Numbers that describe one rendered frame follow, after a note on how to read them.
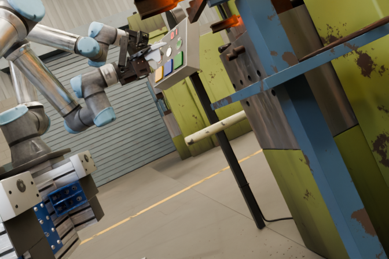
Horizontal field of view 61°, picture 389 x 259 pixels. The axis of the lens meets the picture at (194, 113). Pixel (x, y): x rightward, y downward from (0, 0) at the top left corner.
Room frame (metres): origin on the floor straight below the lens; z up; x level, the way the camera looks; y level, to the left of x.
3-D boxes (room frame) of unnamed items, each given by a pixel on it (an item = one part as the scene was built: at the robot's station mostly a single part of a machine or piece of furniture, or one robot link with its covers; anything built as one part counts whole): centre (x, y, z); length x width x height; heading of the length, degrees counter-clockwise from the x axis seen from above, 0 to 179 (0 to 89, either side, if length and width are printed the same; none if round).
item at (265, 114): (1.32, -0.52, 0.69); 0.56 x 0.38 x 0.45; 104
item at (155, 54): (1.16, 0.03, 0.97); 0.09 x 0.03 x 0.06; 68
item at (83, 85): (1.16, 0.29, 0.97); 0.11 x 0.08 x 0.09; 104
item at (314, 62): (0.81, -0.24, 0.73); 0.40 x 0.30 x 0.02; 12
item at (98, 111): (1.17, 0.31, 0.88); 0.11 x 0.08 x 0.11; 56
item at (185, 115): (6.62, -0.47, 1.45); 2.20 x 1.23 x 2.90; 105
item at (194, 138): (1.64, -0.12, 0.62); 0.44 x 0.05 x 0.05; 104
